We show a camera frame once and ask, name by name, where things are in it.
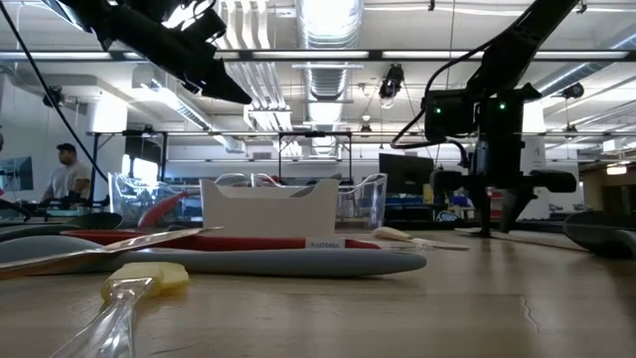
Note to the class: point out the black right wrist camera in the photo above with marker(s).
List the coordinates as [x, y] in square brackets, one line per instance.
[449, 117]

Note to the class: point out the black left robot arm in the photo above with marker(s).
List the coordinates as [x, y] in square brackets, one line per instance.
[74, 7]

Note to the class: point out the black nylon spoon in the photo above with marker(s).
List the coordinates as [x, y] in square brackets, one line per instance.
[601, 233]

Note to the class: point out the black aluminium table frame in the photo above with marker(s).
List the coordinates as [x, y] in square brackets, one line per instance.
[427, 225]

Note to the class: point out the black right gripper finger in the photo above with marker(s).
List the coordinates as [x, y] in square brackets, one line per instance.
[483, 211]
[511, 206]

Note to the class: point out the white round column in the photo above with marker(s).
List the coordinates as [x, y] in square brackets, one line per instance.
[535, 149]

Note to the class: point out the lit background monitor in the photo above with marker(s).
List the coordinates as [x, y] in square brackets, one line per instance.
[15, 174]

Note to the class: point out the red slotted spoon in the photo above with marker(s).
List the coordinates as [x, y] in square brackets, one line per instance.
[223, 242]

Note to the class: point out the black overhead bar with lights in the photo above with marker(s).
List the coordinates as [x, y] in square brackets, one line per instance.
[375, 54]

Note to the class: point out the black background monitor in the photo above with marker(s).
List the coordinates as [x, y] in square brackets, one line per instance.
[405, 174]

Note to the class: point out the grey silicone spoon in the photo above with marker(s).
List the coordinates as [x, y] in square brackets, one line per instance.
[298, 261]

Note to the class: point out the person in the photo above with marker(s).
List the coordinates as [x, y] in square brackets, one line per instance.
[69, 179]

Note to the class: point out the rose gold table knife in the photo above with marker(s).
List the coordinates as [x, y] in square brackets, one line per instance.
[124, 243]

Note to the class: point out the yellow silicone basting brush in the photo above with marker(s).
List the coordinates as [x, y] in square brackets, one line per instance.
[144, 278]

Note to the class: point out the black ceiling spotlight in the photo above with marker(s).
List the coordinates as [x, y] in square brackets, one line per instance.
[391, 79]
[53, 96]
[572, 90]

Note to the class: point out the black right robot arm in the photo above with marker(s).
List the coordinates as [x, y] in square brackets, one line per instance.
[522, 40]

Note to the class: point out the white rectangular utensil tray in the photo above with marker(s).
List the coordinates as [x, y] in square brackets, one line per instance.
[268, 214]

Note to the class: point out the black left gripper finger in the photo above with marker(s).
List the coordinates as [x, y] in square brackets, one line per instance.
[221, 82]

